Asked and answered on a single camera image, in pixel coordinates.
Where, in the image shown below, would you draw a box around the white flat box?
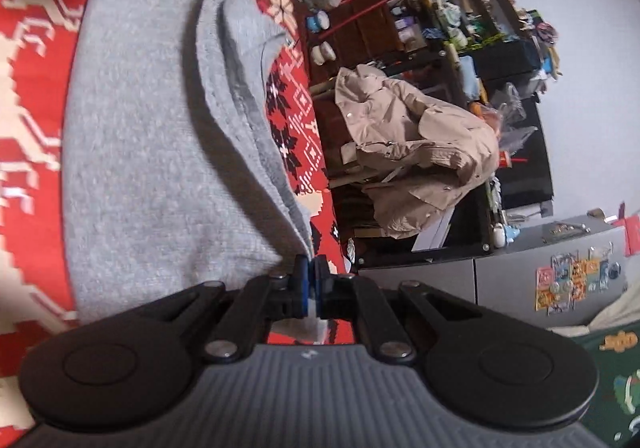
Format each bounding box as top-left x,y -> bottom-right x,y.
412,205 -> 456,251

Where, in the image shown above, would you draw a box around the fridge magnet stickers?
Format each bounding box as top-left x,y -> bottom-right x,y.
535,243 -> 623,313

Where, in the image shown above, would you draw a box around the beige curtain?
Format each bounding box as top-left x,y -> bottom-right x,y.
587,293 -> 640,333

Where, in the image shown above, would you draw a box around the green Christmas printed cloth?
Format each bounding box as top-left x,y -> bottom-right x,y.
570,325 -> 640,448

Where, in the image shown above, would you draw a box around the blue whale toy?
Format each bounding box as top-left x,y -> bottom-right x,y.
492,223 -> 523,249

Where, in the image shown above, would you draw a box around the wooden chair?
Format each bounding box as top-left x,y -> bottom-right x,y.
310,78 -> 401,191

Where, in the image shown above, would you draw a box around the orange fruit bag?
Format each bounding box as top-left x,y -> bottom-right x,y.
470,98 -> 506,129

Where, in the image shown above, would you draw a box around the light blue pouch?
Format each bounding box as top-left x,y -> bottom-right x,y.
457,55 -> 481,101

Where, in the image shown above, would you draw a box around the beige jacket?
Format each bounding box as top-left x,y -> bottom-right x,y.
334,65 -> 501,239

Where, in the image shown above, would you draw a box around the wooden dresser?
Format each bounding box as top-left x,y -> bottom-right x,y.
305,0 -> 431,73

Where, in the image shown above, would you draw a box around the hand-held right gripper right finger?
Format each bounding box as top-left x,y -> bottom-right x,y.
314,255 -> 483,361

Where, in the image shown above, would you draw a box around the clear plastic bag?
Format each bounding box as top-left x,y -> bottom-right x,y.
487,82 -> 538,149

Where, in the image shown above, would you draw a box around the black monitor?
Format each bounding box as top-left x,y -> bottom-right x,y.
492,98 -> 555,211

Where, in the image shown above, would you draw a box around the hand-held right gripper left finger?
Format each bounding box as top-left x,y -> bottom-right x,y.
127,255 -> 311,361

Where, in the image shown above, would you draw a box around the grey refrigerator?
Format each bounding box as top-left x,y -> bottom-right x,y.
357,213 -> 631,329

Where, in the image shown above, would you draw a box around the red patterned blanket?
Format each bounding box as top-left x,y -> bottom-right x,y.
0,0 -> 346,448

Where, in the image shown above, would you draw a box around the red broom stick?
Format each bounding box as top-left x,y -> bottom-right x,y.
320,0 -> 426,38

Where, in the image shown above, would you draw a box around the grey knit sweater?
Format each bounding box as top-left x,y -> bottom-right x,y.
62,0 -> 326,344

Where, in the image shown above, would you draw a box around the black desk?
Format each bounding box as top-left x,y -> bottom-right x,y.
360,92 -> 556,269

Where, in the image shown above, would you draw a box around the white pet bowl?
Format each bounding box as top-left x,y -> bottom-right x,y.
310,42 -> 337,66

